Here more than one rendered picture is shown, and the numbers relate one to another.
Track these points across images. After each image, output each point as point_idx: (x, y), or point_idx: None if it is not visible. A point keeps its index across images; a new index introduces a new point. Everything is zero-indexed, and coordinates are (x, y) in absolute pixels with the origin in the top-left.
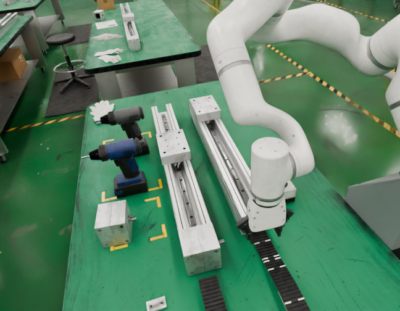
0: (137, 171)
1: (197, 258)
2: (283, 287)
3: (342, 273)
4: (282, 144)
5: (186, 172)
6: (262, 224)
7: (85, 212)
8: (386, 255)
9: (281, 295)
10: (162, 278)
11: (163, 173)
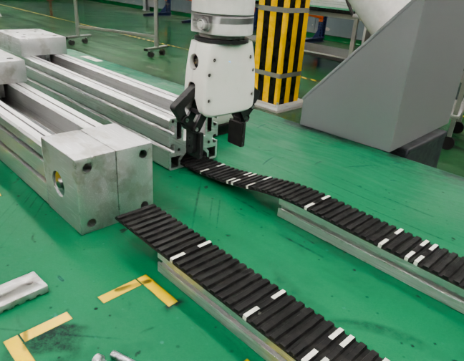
0: None
1: (104, 172)
2: (288, 192)
3: (352, 179)
4: None
5: (22, 94)
6: (222, 95)
7: None
8: (387, 156)
9: (293, 200)
10: (13, 252)
11: None
